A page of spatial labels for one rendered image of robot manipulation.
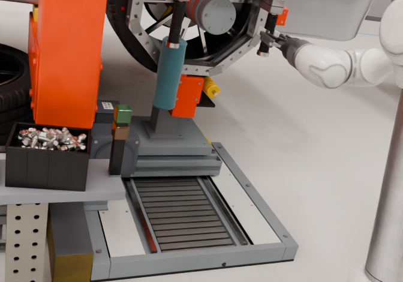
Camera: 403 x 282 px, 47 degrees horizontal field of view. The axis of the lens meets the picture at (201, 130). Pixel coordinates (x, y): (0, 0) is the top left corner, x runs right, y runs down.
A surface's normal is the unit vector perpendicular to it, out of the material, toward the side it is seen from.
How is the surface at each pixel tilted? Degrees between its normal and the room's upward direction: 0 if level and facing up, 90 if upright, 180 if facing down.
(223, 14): 90
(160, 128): 90
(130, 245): 0
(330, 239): 0
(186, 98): 90
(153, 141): 0
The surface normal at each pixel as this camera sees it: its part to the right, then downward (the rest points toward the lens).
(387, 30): -0.88, -0.07
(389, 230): -0.77, 0.14
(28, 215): 0.34, 0.47
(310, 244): 0.20, -0.88
